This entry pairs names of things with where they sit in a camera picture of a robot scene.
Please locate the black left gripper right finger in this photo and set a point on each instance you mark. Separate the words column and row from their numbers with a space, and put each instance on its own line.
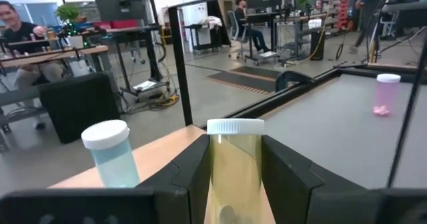
column 293, row 190

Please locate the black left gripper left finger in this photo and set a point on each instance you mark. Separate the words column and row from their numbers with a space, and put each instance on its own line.
column 183, row 184

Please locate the green pill bottle white cap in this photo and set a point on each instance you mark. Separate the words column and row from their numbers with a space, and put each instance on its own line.
column 235, row 170

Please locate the light blue pill bottle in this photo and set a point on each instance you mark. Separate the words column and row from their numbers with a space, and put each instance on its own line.
column 113, row 164

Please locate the wooden shelf board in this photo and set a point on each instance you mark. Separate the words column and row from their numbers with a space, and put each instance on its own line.
column 160, row 157

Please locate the black table clamp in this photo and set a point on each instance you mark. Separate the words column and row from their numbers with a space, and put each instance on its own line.
column 290, row 79

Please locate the black floor mat orange stripes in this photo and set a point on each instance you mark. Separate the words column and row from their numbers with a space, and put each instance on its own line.
column 247, row 80

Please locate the black cabinet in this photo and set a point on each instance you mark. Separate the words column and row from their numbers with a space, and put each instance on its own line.
column 80, row 107

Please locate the pink pill bottle white cap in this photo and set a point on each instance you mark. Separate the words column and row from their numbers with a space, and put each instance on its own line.
column 387, row 94

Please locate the white cloth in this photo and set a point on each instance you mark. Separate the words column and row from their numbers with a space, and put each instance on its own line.
column 210, row 21

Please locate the grey office chair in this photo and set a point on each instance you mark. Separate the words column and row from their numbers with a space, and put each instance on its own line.
column 232, row 24

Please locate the red storage bins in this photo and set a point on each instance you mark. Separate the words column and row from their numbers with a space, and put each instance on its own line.
column 116, row 24

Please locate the wooden desk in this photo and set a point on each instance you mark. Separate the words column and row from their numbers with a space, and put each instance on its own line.
column 66, row 52

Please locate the person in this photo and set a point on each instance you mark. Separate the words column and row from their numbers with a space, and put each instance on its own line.
column 241, row 17
column 20, row 34
column 367, row 4

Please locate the red storage rack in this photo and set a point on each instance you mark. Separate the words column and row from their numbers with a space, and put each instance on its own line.
column 343, row 7

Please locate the large black monitor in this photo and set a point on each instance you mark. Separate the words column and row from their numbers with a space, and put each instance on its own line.
column 116, row 4

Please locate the small potted plant white pot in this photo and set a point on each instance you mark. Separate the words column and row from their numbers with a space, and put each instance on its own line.
column 68, row 13

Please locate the black metal shelf frame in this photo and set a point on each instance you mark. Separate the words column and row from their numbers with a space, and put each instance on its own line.
column 180, row 67

